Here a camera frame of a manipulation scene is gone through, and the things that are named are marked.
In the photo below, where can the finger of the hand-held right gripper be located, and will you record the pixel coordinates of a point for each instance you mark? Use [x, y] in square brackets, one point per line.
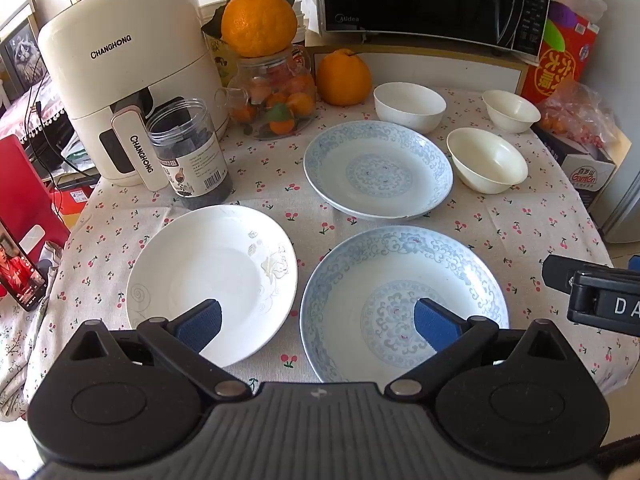
[556, 272]

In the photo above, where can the pink lace cloth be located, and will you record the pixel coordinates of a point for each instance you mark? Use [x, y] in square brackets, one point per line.
[30, 110]

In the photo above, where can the blue patterned plate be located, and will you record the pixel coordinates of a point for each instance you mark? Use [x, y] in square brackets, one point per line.
[350, 280]
[377, 175]

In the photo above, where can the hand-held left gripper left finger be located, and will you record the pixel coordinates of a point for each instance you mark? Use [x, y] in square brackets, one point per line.
[200, 327]

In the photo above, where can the smartphone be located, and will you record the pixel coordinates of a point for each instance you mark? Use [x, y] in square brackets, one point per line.
[20, 265]

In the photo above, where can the white wooden shelf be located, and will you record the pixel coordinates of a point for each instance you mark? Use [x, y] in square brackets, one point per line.
[450, 70]

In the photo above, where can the floral cloth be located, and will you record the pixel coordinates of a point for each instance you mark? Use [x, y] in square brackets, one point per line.
[25, 360]

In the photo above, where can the cream air fryer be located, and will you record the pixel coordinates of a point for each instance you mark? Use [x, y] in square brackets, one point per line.
[125, 60]

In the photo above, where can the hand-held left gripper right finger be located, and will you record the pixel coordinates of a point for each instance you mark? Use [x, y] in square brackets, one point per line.
[435, 325]

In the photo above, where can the pile of small tangerines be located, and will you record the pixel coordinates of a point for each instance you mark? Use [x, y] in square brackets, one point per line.
[295, 100]

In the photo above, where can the red chair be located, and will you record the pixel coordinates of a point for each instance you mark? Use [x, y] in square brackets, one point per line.
[25, 185]

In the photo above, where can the white plate with floral print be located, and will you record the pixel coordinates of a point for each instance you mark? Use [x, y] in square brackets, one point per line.
[210, 265]

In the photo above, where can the labelled tin canister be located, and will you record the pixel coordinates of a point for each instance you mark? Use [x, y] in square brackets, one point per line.
[215, 50]

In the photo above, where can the large orange with leaves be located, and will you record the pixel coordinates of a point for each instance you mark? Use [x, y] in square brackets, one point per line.
[257, 20]

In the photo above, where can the plastic bag of oranges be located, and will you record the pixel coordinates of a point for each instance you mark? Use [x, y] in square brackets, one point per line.
[575, 110]

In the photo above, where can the cherry print tablecloth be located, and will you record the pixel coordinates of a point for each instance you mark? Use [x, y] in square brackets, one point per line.
[500, 230]

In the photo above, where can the framed cat picture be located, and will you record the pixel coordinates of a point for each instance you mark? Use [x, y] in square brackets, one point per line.
[25, 55]

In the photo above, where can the small white bowl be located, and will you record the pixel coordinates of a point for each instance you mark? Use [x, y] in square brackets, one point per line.
[510, 110]

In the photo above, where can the printed cardboard box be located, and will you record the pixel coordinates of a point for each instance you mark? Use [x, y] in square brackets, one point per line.
[585, 175]

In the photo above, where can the clear jar with dark contents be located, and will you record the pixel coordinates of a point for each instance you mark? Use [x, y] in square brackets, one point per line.
[195, 160]

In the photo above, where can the red gift box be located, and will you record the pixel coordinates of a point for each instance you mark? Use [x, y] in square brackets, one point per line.
[555, 70]

